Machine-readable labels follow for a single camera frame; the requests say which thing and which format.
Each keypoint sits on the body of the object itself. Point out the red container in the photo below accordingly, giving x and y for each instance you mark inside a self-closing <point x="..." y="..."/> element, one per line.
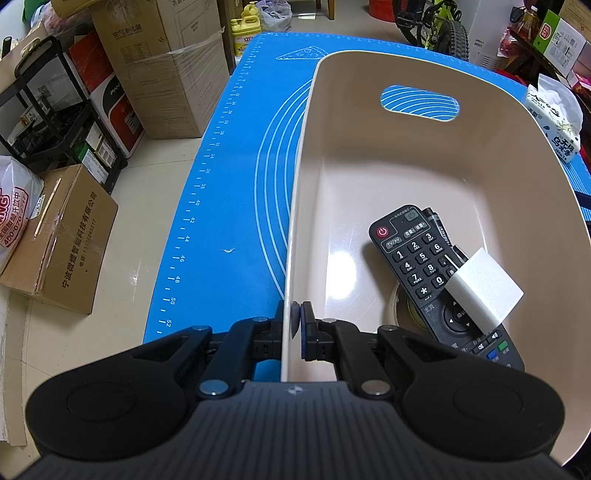
<point x="382" y="7"/>

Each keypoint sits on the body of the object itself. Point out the white sponge block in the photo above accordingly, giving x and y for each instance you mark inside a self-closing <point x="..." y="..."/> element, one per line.
<point x="485" y="290"/>

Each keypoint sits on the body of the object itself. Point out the black marker pen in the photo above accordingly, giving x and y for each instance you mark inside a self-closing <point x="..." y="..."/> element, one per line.
<point x="436" y="226"/>

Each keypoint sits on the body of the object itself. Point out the flat cardboard box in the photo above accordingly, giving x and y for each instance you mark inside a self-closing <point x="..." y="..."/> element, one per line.
<point x="64" y="240"/>

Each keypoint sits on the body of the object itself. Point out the white tape roll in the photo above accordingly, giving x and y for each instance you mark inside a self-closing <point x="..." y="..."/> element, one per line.
<point x="395" y="304"/>

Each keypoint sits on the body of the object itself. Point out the green black bicycle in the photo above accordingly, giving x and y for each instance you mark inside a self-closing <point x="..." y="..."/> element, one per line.
<point x="438" y="25"/>

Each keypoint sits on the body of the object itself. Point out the translucent plastic bag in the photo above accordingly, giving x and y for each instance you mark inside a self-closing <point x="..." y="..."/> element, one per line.
<point x="274" y="13"/>

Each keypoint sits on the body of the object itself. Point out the tall white box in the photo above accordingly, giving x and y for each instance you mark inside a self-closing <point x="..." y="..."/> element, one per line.
<point x="487" y="37"/>

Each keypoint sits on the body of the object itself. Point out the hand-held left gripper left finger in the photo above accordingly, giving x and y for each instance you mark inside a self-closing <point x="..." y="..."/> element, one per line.
<point x="268" y="341"/>

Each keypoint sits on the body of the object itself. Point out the blue silicone mat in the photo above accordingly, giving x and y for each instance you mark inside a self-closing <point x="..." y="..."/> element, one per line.
<point x="240" y="184"/>

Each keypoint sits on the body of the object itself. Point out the black metal rack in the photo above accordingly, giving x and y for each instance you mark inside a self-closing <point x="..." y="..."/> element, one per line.
<point x="51" y="120"/>

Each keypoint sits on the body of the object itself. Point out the black remote control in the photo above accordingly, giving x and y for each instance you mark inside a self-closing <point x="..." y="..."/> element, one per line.
<point x="415" y="263"/>

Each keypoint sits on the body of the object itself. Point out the large taped cardboard box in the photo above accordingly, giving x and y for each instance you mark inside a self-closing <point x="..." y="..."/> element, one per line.
<point x="152" y="27"/>
<point x="180" y="92"/>

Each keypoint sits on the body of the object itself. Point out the white patterned tissue pack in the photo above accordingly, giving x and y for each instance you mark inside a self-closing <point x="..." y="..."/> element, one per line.
<point x="554" y="120"/>

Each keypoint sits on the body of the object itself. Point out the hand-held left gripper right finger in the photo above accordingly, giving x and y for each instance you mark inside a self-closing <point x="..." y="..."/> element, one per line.
<point x="304" y="323"/>

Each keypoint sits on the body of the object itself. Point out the beige plastic basket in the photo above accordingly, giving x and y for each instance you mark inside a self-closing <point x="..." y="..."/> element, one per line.
<point x="360" y="184"/>

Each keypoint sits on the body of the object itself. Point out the red white box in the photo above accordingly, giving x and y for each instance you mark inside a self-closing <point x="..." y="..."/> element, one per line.
<point x="113" y="101"/>

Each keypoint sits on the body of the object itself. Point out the yellow oil jug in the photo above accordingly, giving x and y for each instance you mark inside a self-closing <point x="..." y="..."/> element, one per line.
<point x="244" y="30"/>

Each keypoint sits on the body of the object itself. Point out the green white box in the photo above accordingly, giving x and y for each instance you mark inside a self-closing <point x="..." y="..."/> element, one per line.
<point x="565" y="41"/>

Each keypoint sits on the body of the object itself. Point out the white red plastic bag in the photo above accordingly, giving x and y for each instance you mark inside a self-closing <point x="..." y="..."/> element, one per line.
<point x="16" y="207"/>

